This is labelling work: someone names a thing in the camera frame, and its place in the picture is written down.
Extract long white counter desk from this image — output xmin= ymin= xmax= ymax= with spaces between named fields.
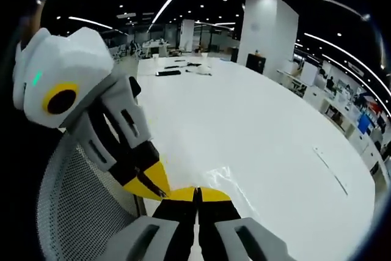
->
xmin=276 ymin=68 xmax=391 ymax=182

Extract white square pillar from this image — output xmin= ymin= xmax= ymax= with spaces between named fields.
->
xmin=237 ymin=0 xmax=299 ymax=85

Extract black cabinet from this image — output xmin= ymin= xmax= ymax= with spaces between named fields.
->
xmin=246 ymin=53 xmax=267 ymax=75

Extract blue bin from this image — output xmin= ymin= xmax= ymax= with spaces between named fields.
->
xmin=357 ymin=113 xmax=371 ymax=135

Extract clear plastic strip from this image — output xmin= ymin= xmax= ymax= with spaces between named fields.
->
xmin=312 ymin=146 xmax=349 ymax=196

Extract crumpled white object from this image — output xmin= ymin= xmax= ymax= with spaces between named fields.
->
xmin=195 ymin=64 xmax=213 ymax=76

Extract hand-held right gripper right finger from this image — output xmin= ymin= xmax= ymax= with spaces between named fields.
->
xmin=197 ymin=187 xmax=296 ymax=261

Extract clear resealable plastic bag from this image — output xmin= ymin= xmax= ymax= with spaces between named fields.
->
xmin=198 ymin=165 xmax=255 ymax=222

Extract grey mesh office chair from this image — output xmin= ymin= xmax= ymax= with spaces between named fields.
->
xmin=36 ymin=131 xmax=148 ymax=261

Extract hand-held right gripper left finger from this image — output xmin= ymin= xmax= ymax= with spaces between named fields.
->
xmin=100 ymin=186 xmax=197 ymax=261

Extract black keyboard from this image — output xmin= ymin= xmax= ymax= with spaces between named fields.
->
xmin=155 ymin=70 xmax=182 ymax=78

